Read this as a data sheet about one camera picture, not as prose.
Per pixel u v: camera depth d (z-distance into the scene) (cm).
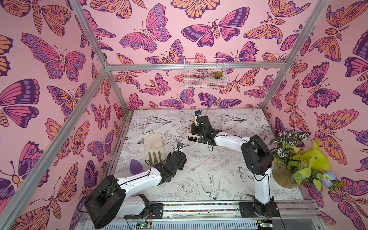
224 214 73
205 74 95
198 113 84
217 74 92
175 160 64
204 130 74
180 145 75
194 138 100
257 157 53
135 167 92
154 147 97
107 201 42
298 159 73
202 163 90
